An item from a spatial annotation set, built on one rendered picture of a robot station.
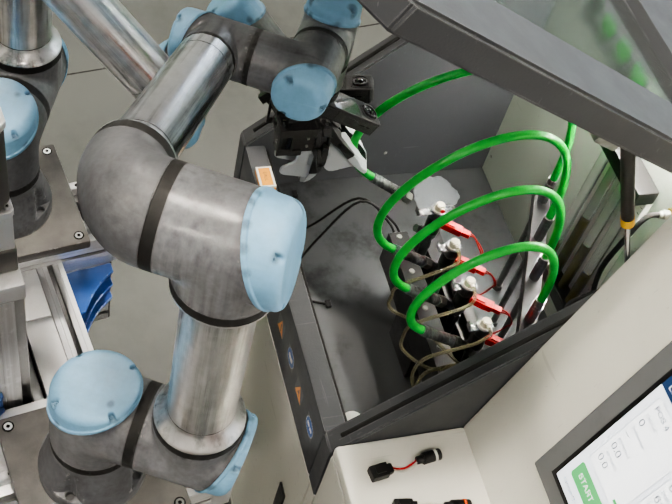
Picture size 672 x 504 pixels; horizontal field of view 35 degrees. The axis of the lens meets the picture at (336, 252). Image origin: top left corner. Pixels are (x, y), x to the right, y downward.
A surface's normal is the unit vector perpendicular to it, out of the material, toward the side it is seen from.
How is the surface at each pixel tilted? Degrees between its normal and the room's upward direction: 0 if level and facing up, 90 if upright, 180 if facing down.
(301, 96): 89
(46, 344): 0
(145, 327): 0
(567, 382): 76
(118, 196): 39
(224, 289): 92
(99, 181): 46
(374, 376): 0
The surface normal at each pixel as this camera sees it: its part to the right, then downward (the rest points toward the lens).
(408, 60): 0.25, 0.79
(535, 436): -0.88, -0.05
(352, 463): 0.18, -0.60
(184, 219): 0.01, -0.08
